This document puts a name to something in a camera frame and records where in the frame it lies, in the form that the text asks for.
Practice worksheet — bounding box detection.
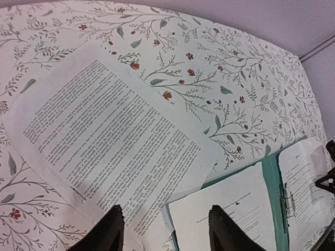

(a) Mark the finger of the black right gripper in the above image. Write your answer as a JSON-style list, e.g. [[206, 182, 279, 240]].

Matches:
[[315, 140, 335, 190]]

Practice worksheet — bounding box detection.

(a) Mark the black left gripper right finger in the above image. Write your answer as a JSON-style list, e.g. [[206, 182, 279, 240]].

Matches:
[[209, 205, 265, 251]]

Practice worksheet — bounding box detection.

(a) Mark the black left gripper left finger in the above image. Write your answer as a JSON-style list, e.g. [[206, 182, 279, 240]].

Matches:
[[68, 205, 125, 251]]

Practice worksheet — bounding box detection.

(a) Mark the white printed paper sheet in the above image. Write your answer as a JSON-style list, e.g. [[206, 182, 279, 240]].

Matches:
[[168, 162, 276, 250]]

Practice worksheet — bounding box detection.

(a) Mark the teal plastic folder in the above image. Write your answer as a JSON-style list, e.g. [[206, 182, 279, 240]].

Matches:
[[172, 138, 334, 250]]

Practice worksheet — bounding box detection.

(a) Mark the white paper stack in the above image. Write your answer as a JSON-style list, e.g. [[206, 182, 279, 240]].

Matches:
[[3, 43, 217, 238]]

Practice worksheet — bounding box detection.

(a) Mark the metal folder clip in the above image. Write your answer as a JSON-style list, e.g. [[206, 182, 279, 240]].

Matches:
[[280, 182, 297, 228]]

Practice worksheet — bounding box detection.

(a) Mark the floral patterned table mat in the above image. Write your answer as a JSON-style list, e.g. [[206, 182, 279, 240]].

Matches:
[[1, 1, 327, 250]]

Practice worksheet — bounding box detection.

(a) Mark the aluminium corner post right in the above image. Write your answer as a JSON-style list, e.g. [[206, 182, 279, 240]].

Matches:
[[299, 32, 335, 63]]

